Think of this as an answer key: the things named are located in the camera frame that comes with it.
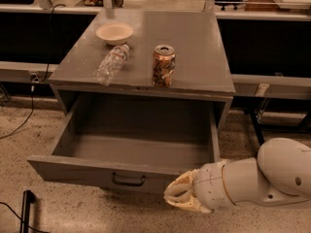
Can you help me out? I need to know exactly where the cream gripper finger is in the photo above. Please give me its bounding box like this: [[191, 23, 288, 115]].
[[164, 195, 212, 214], [164, 169, 198, 198]]

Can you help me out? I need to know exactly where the grey top drawer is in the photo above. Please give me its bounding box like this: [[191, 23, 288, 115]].
[[28, 93, 219, 193]]

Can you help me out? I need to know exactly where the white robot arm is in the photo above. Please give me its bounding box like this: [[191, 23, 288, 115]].
[[163, 138, 311, 213]]

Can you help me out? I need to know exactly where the grey metal cabinet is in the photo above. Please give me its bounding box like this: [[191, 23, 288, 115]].
[[49, 9, 235, 127]]

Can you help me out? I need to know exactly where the black metal stand leg right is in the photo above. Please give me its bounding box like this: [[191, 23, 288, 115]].
[[244, 109, 311, 145]]

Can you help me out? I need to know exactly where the orange drink can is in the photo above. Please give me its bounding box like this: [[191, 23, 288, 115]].
[[153, 45, 176, 87]]

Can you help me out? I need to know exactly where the clear plastic water bottle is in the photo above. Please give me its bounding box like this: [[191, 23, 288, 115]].
[[93, 44, 129, 86]]

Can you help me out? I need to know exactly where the white ceramic bowl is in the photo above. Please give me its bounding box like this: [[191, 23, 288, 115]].
[[96, 22, 133, 46]]

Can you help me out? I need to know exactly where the black stand foot lower left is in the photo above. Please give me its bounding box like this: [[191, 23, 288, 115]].
[[19, 190, 36, 233]]

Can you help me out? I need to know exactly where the grey railing beam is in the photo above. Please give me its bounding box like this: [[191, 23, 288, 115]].
[[0, 61, 58, 83]]

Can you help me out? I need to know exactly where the black drawer handle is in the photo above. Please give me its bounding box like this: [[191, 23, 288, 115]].
[[111, 172, 146, 187]]

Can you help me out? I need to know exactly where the black cable on left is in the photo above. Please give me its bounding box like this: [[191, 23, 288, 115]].
[[0, 3, 67, 140]]

